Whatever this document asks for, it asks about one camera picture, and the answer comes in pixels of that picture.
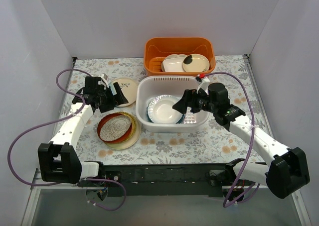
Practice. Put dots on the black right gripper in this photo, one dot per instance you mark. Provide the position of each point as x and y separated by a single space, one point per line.
192 102

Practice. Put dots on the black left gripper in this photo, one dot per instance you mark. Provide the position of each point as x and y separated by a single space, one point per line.
111 98

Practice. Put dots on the white deep plate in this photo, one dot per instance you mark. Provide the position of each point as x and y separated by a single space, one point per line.
162 98

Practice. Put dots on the teal scalloped plate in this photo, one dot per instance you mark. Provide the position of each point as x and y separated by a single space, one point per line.
163 113

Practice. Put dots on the white plastic bin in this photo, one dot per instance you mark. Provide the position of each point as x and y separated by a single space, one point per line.
154 86

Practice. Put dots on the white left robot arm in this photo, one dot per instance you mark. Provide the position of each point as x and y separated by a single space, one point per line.
58 159

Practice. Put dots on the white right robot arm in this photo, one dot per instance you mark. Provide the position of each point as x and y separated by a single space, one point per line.
285 169

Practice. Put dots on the white round plate in bin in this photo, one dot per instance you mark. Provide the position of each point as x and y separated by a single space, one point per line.
172 57

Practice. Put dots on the orange plastic bin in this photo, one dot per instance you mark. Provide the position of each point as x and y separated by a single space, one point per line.
158 48

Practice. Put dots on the cream leaf pattern plate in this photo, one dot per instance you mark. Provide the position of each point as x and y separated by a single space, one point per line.
128 87

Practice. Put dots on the speckled round plate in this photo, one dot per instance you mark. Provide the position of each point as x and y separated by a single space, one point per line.
115 128

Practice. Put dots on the gold rimmed plate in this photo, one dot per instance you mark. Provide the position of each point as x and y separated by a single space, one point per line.
135 126

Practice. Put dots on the red round plate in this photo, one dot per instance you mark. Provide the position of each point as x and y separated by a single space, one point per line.
104 120

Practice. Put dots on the cream plate black spot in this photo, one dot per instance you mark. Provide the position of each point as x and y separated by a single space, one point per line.
195 63

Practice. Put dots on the cream large plate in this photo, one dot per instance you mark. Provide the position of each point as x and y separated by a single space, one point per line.
130 142

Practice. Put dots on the white rectangular dish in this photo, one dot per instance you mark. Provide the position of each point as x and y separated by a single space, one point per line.
173 64

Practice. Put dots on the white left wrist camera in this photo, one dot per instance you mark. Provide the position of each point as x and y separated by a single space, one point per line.
103 81

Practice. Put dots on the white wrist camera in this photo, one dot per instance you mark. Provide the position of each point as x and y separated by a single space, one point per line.
203 82
103 81

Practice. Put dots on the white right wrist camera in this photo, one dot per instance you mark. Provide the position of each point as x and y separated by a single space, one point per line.
203 82

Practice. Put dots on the aluminium frame rail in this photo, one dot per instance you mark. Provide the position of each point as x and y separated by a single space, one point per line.
34 197

